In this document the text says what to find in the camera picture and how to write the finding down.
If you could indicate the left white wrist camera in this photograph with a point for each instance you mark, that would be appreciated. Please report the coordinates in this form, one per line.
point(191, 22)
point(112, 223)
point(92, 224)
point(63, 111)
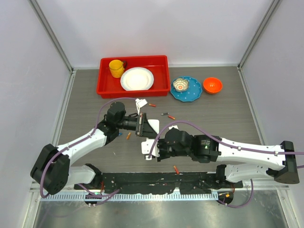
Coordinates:
point(139, 104)

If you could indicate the slotted cable duct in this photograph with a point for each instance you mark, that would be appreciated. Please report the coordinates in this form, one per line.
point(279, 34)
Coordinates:
point(175, 196)

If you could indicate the small patterned bowl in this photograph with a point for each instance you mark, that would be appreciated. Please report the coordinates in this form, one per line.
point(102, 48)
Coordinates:
point(180, 84)

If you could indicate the white remote control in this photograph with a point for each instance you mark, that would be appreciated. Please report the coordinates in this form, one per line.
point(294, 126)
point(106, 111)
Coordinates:
point(148, 151)

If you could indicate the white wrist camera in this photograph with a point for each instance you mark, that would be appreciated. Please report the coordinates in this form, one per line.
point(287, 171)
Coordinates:
point(139, 104)
point(173, 127)

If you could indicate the yellow mug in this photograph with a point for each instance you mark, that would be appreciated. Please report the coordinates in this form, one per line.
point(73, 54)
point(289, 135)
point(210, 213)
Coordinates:
point(117, 68)

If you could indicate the blue dotted plate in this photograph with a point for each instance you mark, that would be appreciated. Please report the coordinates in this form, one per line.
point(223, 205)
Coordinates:
point(193, 93)

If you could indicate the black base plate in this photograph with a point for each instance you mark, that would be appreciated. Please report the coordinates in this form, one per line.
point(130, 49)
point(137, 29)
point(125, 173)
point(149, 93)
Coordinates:
point(159, 183)

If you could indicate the white paper plate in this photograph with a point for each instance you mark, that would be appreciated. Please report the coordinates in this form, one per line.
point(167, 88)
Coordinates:
point(136, 79)

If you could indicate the red battery near base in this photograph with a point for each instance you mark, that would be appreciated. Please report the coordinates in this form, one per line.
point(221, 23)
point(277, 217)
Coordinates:
point(176, 170)

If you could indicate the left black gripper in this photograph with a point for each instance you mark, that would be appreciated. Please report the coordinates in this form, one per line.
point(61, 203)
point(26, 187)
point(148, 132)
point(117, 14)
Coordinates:
point(145, 129)

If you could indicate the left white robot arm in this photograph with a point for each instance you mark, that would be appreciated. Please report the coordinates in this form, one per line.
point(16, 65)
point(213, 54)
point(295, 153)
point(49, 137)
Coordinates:
point(54, 169)

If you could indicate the orange plastic bowl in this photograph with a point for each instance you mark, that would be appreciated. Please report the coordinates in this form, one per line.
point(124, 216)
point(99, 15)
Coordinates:
point(212, 85)

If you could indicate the red plastic tray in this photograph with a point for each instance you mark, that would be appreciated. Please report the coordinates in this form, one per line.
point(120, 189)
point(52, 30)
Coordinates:
point(110, 87)

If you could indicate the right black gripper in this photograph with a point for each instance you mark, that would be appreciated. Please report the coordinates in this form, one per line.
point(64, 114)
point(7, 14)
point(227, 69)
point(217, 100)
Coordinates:
point(161, 156)

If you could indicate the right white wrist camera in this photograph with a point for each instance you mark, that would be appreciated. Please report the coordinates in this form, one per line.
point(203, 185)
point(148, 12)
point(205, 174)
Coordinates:
point(173, 127)

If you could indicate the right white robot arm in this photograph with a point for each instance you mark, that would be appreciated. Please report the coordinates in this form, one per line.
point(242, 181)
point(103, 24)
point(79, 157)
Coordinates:
point(240, 161)

